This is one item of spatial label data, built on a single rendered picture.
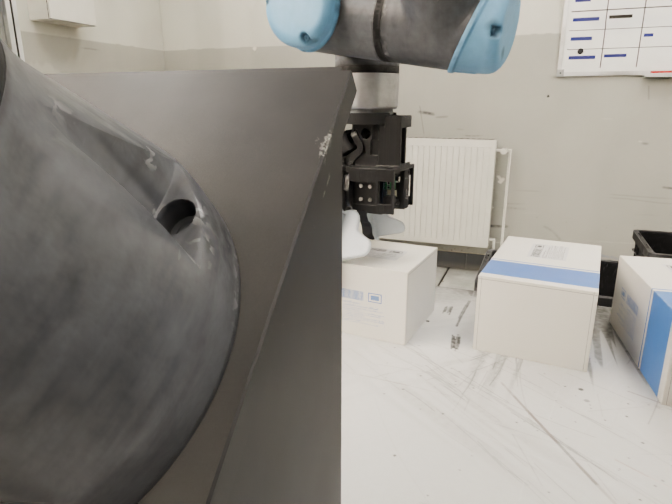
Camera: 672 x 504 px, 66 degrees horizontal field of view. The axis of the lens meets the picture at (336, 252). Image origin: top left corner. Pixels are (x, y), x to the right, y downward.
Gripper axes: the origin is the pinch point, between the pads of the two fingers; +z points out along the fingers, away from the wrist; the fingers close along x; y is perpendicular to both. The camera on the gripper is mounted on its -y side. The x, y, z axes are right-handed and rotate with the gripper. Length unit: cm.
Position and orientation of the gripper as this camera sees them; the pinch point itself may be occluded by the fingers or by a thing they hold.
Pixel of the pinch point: (349, 269)
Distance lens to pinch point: 68.6
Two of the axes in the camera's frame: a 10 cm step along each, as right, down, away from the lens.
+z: 0.0, 9.6, 2.8
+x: 4.5, -2.5, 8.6
